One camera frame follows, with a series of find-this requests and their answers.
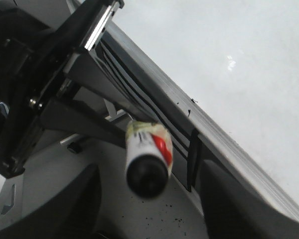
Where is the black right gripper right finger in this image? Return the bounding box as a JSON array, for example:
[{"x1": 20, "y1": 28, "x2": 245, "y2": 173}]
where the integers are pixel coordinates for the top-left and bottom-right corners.
[{"x1": 200, "y1": 160, "x2": 299, "y2": 239}]

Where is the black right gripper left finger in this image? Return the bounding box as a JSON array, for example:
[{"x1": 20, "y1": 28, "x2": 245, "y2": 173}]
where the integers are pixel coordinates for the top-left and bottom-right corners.
[{"x1": 0, "y1": 164, "x2": 101, "y2": 239}]

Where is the white black whiteboard marker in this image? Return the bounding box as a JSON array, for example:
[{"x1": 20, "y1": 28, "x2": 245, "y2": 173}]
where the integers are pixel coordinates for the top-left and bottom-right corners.
[{"x1": 126, "y1": 120, "x2": 173, "y2": 199}]

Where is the aluminium whiteboard tray rail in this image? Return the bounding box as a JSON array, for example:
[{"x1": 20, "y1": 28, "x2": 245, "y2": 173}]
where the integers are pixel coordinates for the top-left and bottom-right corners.
[{"x1": 101, "y1": 22, "x2": 299, "y2": 222}]

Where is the black whiteboard stand bracket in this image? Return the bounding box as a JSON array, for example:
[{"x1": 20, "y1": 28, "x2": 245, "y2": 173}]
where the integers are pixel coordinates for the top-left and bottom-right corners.
[{"x1": 0, "y1": 0, "x2": 125, "y2": 179}]

